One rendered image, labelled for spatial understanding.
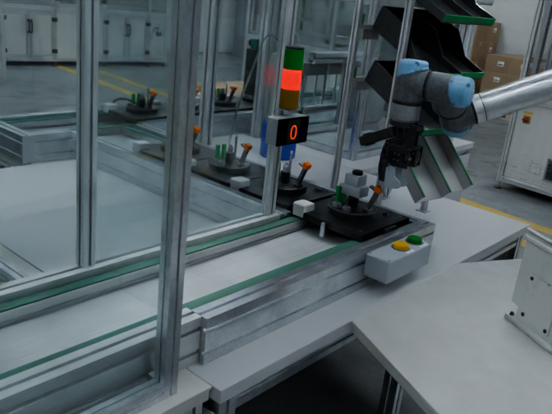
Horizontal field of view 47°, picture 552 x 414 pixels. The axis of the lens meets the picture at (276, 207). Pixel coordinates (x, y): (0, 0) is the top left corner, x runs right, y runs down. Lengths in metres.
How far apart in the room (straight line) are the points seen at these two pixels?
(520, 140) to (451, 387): 4.92
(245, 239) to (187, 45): 0.78
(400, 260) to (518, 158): 4.61
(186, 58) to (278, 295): 0.59
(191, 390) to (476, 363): 0.60
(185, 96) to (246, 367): 0.56
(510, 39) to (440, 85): 9.70
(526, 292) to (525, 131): 4.57
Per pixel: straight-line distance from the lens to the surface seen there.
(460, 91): 1.61
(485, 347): 1.50
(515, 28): 11.29
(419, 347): 1.44
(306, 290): 1.43
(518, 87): 1.75
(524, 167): 6.14
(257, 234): 1.67
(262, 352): 1.32
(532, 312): 1.59
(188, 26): 0.95
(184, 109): 0.97
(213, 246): 1.57
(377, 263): 1.58
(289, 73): 1.64
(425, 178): 2.04
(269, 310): 1.35
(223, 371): 1.25
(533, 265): 1.58
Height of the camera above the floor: 1.56
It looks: 19 degrees down
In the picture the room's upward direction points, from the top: 6 degrees clockwise
